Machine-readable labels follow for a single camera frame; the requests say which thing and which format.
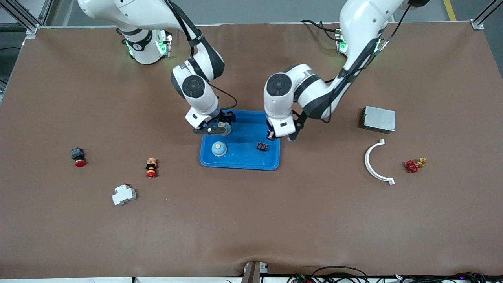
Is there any blue plastic tray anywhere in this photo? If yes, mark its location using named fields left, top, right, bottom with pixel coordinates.
left=199, top=110, right=282, bottom=171

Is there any brown table cover sheet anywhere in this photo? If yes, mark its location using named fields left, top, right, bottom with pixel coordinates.
left=0, top=22, right=503, bottom=279

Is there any white circuit breaker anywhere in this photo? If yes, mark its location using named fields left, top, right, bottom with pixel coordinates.
left=112, top=183, right=137, bottom=206

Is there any silver metal power supply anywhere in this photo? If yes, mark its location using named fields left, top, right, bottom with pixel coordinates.
left=362, top=105, right=396, bottom=133

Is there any red button with grey body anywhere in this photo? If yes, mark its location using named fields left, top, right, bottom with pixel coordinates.
left=71, top=147, right=87, bottom=168

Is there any grey metal table clamp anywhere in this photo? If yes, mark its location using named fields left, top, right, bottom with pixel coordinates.
left=242, top=261, right=269, bottom=283

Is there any white curved plastic bracket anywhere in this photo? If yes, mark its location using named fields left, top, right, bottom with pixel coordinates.
left=364, top=139, right=395, bottom=186

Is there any black arm base cable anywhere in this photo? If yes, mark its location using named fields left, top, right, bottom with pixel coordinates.
left=300, top=19, right=344, bottom=42

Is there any brass valve with red handle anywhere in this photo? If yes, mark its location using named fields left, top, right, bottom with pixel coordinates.
left=405, top=157, right=427, bottom=174

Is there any black looped cable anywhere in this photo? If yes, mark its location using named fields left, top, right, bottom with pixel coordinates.
left=312, top=266, right=369, bottom=283

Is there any aluminium frame post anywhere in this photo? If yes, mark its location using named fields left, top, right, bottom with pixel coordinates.
left=0, top=0, right=54, bottom=37
left=470, top=0, right=503, bottom=31

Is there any black cable bundle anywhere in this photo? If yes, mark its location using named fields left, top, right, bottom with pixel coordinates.
left=393, top=272, right=490, bottom=283

